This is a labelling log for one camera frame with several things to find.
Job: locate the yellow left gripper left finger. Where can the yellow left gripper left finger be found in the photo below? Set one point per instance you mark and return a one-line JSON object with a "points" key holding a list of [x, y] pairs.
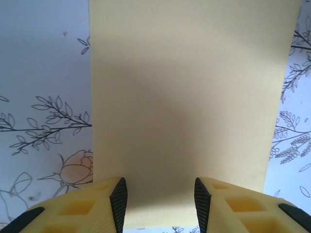
{"points": [[102, 191]]}

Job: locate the yellow cloth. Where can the yellow cloth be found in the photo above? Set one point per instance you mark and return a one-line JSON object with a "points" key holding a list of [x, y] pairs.
{"points": [[189, 97]]}

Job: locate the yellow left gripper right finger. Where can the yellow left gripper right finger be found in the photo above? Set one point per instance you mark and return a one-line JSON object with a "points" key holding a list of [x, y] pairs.
{"points": [[243, 193]]}

